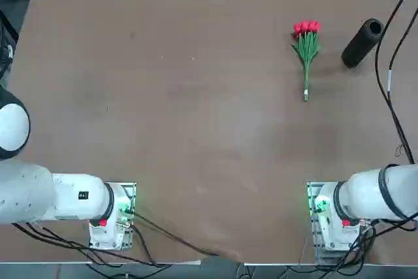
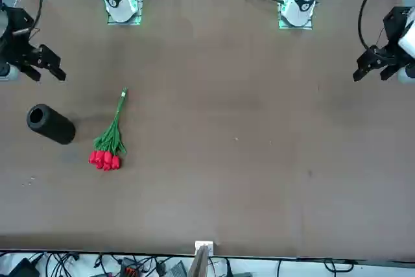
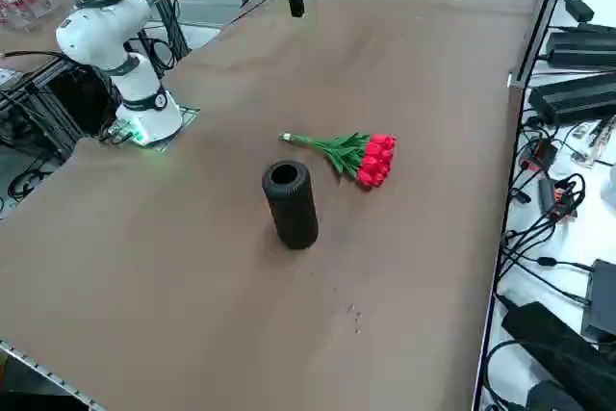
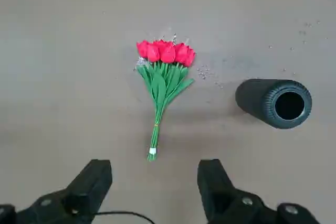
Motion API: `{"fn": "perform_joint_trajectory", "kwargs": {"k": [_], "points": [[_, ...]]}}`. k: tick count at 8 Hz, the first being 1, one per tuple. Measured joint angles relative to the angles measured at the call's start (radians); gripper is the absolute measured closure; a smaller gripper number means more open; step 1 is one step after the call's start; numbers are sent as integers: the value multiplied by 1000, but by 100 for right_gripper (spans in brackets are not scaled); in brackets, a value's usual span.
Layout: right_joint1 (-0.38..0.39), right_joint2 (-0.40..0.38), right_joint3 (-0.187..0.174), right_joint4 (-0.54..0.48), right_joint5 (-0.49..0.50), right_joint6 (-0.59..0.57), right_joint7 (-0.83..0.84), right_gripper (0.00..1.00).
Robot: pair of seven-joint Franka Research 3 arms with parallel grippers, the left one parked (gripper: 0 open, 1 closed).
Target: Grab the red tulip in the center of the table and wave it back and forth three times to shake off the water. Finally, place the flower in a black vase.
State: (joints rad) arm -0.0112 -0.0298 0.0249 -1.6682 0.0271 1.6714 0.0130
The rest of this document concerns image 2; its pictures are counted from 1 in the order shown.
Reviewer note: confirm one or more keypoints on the grey power adapter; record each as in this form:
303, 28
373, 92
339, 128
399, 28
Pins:
178, 270

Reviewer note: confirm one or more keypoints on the wooden board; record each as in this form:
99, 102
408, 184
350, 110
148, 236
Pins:
199, 264

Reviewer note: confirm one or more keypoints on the black power adapter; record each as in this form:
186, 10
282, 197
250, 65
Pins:
24, 269

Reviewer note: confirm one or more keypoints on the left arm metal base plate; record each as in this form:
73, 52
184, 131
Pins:
295, 27

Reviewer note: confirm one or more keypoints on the red tulip bouquet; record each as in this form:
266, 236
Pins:
108, 140

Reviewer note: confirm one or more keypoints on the black and orange device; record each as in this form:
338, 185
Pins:
129, 270

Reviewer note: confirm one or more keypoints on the black cylindrical vase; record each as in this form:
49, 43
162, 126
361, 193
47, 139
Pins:
55, 127

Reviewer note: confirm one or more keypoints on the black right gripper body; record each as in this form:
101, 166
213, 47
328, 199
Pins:
16, 30

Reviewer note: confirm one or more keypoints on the small white block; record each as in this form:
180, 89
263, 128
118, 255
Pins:
210, 246

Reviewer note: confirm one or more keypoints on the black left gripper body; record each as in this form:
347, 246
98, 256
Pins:
395, 24

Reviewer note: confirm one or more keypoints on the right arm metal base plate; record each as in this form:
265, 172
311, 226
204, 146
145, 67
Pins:
124, 23

